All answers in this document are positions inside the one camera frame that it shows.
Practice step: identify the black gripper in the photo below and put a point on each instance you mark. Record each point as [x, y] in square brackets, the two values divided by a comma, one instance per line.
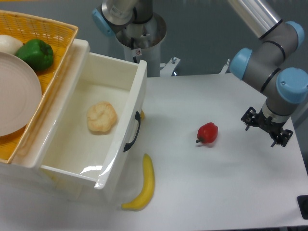
[279, 135]

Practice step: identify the white drawer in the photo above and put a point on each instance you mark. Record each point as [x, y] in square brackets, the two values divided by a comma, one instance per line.
[107, 151]

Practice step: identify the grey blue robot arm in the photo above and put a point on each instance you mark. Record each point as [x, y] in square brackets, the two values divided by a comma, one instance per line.
[284, 89]

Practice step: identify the white drawer cabinet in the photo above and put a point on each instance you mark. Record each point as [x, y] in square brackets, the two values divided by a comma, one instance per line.
[36, 134]

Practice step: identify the red bell pepper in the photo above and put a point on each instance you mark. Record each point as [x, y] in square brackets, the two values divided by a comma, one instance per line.
[207, 133]

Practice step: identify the black corner object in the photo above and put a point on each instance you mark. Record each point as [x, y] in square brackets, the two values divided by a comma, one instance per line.
[303, 205]

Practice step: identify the yellow bell pepper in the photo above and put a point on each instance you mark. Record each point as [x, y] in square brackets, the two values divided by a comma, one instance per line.
[142, 115]

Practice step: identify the yellow banana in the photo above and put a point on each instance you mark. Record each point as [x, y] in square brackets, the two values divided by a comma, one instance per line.
[147, 192]

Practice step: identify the bread roll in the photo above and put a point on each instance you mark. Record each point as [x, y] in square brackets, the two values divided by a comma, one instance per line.
[101, 117]

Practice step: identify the yellow woven basket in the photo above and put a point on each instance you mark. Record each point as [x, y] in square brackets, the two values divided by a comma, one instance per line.
[60, 37]

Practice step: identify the green bell pepper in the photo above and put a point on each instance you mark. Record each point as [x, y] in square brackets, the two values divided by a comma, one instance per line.
[37, 54]

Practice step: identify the beige round plate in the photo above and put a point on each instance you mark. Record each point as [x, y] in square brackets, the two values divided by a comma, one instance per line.
[20, 93]

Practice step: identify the white round vegetable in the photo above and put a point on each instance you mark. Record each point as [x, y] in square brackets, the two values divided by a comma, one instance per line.
[9, 44]

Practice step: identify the metal table bracket right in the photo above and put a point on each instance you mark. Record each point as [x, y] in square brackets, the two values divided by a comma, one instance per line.
[225, 68]

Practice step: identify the metal table bracket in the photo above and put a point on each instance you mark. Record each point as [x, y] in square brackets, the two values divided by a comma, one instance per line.
[172, 66]
[225, 68]

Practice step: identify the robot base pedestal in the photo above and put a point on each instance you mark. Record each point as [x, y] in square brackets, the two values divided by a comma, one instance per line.
[143, 42]

